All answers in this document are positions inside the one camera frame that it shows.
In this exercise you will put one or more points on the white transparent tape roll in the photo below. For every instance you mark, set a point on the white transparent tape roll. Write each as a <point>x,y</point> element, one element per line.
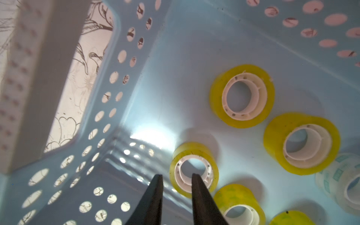
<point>340,181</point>

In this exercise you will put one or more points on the yellow tape roll bottom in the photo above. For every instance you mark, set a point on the yellow tape roll bottom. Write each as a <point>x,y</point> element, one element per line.
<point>235,195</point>

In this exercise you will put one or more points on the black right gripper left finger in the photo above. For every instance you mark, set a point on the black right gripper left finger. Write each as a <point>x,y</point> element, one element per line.
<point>149,209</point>

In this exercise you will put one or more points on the yellow tape roll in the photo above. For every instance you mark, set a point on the yellow tape roll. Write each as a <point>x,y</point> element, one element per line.
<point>262,96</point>
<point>291,218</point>
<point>321,147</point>
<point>193,150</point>
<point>235,195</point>

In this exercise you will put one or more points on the light blue perforated storage basket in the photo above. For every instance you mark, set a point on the light blue perforated storage basket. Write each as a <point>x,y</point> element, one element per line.
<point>97,95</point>

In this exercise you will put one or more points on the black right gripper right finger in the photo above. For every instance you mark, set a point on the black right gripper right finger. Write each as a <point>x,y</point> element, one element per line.
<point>205,211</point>

